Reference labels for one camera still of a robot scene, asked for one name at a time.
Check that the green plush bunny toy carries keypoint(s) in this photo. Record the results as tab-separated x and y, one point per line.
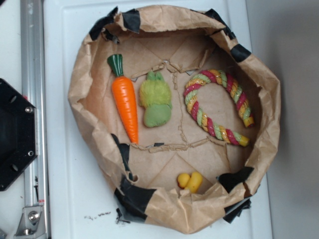
155	98

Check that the silver aluminium rail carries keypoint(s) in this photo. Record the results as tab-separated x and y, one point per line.
36	190

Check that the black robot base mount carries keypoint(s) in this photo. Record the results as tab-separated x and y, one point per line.
17	134

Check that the orange plastic carrot toy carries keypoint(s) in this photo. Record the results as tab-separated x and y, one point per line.
125	98

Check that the silver corner bracket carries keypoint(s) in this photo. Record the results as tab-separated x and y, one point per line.
32	224

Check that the brown paper bag bin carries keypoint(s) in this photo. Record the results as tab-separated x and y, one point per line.
179	43

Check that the white plastic tray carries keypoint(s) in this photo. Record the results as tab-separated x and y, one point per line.
81	204

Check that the yellow rubber duck toy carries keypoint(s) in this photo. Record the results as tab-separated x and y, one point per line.
191	182

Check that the multicolour twisted rope toy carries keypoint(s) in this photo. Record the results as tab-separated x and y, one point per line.
237	95

